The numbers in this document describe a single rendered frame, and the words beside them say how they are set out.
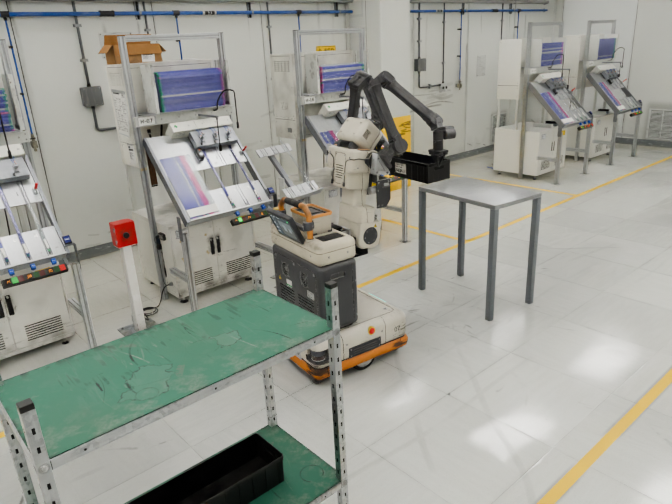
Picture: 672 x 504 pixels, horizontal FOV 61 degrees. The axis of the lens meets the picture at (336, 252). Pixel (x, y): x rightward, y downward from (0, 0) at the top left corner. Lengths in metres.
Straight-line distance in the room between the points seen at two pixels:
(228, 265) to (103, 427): 3.10
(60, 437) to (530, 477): 1.92
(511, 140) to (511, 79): 0.76
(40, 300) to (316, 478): 2.42
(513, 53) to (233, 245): 4.68
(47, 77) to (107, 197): 1.14
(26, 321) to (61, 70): 2.40
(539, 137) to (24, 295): 5.99
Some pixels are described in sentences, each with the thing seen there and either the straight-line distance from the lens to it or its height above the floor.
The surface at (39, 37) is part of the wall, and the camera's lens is 5.55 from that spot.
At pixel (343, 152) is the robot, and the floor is 1.22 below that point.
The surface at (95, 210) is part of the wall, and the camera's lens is 5.75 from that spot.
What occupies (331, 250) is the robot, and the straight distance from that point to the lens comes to 2.97.
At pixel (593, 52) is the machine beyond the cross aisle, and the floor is 1.49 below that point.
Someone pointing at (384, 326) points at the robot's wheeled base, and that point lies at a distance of 3.32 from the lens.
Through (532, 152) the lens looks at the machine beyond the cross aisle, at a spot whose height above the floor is 0.36.
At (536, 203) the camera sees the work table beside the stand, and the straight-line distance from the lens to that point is 3.97.
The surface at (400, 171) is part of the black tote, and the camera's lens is 3.44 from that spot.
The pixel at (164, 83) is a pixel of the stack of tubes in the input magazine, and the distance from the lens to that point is 4.24.
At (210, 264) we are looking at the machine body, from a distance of 4.43.
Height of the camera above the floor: 1.79
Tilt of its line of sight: 20 degrees down
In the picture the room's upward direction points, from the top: 3 degrees counter-clockwise
